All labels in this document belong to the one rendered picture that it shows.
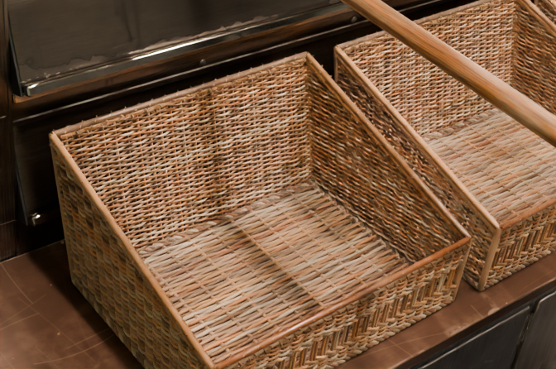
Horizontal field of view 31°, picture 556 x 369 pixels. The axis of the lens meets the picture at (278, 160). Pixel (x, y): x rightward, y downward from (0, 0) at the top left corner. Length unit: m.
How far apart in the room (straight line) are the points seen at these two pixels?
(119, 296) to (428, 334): 0.53
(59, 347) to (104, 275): 0.14
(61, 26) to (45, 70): 0.07
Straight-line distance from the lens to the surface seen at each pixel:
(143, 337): 1.62
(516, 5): 2.34
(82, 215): 1.64
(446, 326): 1.80
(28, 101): 1.66
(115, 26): 1.66
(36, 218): 1.74
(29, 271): 1.80
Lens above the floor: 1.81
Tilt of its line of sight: 36 degrees down
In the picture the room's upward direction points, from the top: 8 degrees clockwise
